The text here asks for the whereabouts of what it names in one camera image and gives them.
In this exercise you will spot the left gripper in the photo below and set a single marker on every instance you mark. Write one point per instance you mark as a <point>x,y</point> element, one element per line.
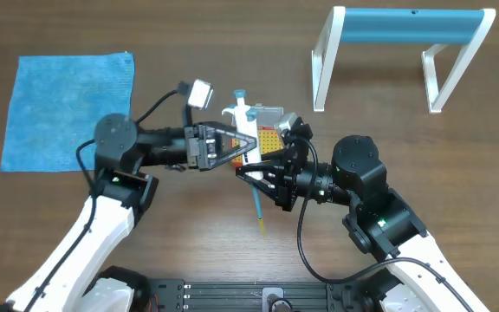
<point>199,147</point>

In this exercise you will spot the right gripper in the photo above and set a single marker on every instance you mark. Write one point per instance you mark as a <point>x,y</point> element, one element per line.
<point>295,182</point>

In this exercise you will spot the white pipette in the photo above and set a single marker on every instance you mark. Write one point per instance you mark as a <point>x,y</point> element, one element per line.
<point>246,125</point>

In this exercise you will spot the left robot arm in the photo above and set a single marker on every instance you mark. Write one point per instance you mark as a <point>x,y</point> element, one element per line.
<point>102,229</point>

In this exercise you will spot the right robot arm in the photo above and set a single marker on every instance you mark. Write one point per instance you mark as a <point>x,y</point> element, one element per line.
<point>362,173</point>

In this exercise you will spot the red and yellow tip box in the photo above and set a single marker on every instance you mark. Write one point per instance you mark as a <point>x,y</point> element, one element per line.
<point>269,141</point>

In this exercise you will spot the blue cloth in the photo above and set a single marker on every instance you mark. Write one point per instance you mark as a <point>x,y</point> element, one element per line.
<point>63,108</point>

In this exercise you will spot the white and blue stand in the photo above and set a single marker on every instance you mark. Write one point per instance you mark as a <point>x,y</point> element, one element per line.
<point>405,26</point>

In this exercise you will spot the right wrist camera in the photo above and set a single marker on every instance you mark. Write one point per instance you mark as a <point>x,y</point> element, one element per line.
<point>285,123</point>

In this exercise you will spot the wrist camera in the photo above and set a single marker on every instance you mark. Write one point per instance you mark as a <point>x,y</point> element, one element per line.
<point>285,123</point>
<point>200,93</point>

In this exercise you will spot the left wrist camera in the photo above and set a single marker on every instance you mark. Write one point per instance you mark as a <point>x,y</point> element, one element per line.
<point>200,93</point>

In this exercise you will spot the mounting rail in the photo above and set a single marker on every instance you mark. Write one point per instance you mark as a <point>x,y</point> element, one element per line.
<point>232,297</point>

